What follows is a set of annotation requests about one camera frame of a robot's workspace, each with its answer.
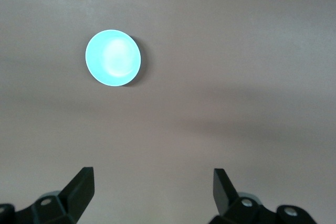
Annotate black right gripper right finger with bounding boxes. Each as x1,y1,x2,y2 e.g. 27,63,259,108
212,168,316,224

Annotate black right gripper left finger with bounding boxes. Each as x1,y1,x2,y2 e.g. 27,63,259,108
0,166,95,224

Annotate light blue bowl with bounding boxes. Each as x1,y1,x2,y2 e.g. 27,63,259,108
85,29,142,87

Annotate brown table cover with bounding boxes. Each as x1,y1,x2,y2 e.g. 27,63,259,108
0,0,336,224

